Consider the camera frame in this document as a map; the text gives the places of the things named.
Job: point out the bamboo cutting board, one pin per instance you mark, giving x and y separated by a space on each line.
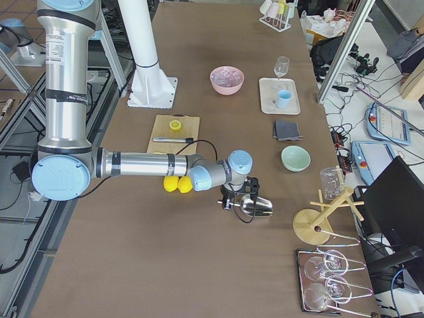
162 129

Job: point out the light blue cup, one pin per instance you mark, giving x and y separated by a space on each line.
283 99

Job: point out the blue teach pendant near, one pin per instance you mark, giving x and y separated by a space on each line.
371 158

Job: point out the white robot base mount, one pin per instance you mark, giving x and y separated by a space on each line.
151 87

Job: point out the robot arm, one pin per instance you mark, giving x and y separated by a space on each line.
67 161

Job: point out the black frame glass holder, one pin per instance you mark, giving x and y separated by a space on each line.
302 256

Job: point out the yellow lemon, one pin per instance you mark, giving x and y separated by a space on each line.
170 183
184 184

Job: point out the blue teach pendant far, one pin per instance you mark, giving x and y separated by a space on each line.
383 125

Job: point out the blue teach pendant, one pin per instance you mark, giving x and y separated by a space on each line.
383 125
371 158

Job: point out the green bowl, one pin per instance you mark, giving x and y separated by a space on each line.
295 158

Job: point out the wooden cup tree stand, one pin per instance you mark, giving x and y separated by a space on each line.
313 227

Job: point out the white wire rack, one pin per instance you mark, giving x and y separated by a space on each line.
281 22

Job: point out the cream rabbit tray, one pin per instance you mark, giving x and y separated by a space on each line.
269 88

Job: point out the black monitor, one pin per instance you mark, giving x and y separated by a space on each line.
393 205

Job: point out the yellow lemon lower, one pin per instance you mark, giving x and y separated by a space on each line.
184 184

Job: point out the half lemon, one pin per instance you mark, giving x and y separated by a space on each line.
175 125

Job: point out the pink bowl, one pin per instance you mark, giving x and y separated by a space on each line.
226 90

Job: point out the clear ice cubes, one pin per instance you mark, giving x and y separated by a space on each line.
226 77

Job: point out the clear wine glass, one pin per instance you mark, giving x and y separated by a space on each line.
281 66

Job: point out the wine glass on holder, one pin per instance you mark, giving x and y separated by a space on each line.
332 294
330 263

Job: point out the steel muddler black tip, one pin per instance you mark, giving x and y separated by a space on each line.
173 140

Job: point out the steel ice scoop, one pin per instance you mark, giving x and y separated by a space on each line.
257 206

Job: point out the grey folded cloth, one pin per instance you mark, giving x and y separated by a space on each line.
286 130

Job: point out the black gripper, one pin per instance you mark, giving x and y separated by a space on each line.
227 191

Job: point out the yellow lemon upper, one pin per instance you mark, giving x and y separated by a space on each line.
170 183

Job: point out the pink cup in rack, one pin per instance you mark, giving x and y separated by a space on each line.
270 8

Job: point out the clear glass mug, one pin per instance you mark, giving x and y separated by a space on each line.
332 182

